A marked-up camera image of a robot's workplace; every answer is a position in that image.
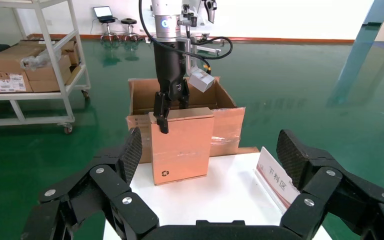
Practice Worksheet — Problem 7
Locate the cardboard box with white label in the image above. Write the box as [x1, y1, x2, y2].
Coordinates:
[0, 68, 34, 94]

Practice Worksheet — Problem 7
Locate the large open cardboard box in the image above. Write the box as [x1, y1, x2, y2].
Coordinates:
[125, 76, 260, 166]

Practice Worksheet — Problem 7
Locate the black looped cable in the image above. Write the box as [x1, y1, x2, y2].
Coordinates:
[185, 28, 234, 62]

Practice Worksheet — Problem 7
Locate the black round stool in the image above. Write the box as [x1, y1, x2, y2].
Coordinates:
[120, 18, 141, 42]
[98, 17, 118, 42]

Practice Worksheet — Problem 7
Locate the black hanging device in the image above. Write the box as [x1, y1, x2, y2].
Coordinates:
[201, 0, 219, 25]

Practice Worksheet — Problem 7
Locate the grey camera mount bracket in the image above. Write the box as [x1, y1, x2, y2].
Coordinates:
[182, 37, 195, 79]

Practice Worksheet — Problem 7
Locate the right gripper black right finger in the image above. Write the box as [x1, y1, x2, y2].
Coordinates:
[275, 129, 384, 240]

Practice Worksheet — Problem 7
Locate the open laptop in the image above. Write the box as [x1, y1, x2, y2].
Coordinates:
[92, 5, 114, 19]

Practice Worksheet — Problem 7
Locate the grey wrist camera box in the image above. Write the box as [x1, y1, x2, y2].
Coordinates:
[187, 67, 216, 93]

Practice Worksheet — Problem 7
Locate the blue pillar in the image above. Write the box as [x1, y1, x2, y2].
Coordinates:
[360, 0, 384, 27]

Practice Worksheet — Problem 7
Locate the plain cardboard box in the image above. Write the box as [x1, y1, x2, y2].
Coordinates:
[24, 54, 72, 82]
[19, 39, 81, 66]
[28, 67, 73, 94]
[0, 44, 45, 74]

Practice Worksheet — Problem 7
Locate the white metal shelf cart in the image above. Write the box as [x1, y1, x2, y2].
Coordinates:
[0, 0, 92, 135]

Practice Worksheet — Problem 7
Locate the white stand leg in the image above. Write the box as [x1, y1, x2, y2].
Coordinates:
[188, 31, 223, 57]

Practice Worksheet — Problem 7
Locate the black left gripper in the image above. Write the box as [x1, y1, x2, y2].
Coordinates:
[153, 39, 191, 135]

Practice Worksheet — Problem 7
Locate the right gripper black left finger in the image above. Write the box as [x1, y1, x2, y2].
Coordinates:
[20, 126, 160, 240]

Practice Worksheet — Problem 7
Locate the small cardboard box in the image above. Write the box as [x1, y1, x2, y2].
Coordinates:
[148, 106, 215, 187]

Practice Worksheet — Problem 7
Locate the black cable with yellow tag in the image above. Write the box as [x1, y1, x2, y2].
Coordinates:
[138, 0, 213, 75]

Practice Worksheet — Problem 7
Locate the crumpled clear plastic wrap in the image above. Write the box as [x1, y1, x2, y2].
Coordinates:
[20, 47, 63, 71]

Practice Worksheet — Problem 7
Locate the acrylic sign with Chinese text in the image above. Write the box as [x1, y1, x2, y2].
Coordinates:
[254, 146, 302, 214]

